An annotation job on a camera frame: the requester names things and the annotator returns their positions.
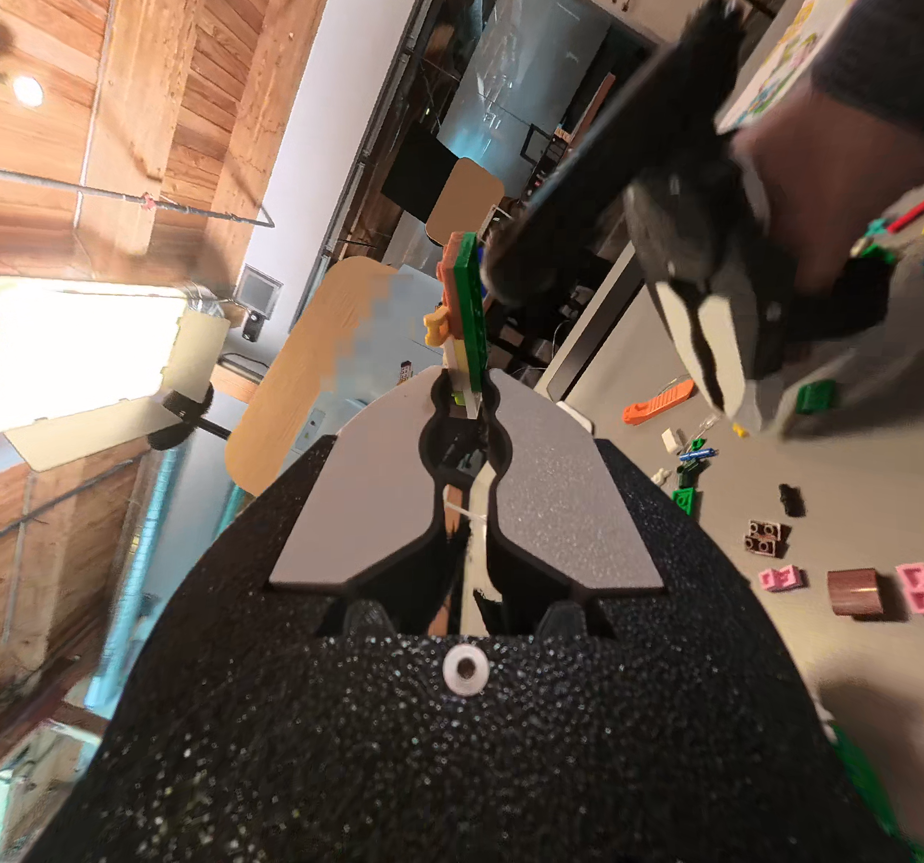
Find tan chair back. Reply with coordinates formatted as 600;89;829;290
425;157;506;247

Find brown curved toy brick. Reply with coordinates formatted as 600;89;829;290
826;567;886;619

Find black panel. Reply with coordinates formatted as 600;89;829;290
380;128;463;223

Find large wooden chair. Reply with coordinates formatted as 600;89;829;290
224;257;405;497

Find red and teal toy piece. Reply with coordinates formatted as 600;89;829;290
850;199;924;265

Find grey desk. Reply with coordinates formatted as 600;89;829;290
545;0;924;838

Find metal ceiling pipe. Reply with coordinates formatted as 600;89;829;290
0;168;277;230

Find white studio light panel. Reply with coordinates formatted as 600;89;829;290
0;284;233;475

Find colourful instruction booklet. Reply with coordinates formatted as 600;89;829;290
715;0;867;135

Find orange brick separator tool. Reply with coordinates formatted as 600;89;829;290
622;379;696;425

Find grey wall box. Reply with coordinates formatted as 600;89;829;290
234;264;284;320

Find person's right hand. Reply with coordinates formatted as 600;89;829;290
729;108;923;294

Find brown studded toy brick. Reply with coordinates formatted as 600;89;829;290
744;519;788;560

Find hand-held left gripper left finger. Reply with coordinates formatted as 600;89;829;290
269;365;443;594

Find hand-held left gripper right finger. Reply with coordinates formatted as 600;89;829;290
485;370;666;596

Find dark green toy pieces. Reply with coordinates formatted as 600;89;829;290
676;437;710;490

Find green toy brick assembly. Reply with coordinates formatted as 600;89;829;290
422;231;493;421

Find green toy baseplate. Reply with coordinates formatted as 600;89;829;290
829;722;912;837

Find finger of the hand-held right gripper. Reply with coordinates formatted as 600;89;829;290
653;283;724;411
699;293;789;439

